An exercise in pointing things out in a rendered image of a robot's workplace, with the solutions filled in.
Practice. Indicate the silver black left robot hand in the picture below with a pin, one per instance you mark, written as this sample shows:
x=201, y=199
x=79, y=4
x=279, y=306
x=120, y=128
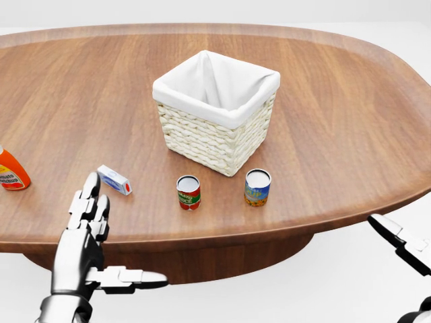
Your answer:
x=77, y=255

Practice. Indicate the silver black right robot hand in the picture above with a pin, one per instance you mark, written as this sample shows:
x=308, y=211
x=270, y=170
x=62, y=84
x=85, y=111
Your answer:
x=409, y=250

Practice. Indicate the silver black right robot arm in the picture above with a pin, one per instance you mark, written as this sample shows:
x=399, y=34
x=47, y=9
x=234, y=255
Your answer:
x=419, y=313

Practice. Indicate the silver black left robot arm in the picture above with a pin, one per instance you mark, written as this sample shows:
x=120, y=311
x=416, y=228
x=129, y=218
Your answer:
x=64, y=309

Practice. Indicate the white blue cream cheese box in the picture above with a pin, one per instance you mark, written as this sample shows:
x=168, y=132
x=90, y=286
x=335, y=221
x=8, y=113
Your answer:
x=114, y=180

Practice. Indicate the blue alphabet soup can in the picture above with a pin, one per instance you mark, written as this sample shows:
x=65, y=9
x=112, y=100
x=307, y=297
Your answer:
x=257, y=191

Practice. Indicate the woven basket with white liner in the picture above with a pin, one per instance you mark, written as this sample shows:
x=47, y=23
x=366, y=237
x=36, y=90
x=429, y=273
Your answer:
x=208, y=141

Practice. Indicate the orange ketchup bottle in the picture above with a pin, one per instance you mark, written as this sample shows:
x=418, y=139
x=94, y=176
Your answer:
x=11, y=173

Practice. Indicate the red tomato sauce can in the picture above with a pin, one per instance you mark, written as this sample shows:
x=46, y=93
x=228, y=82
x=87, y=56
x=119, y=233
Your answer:
x=189, y=196

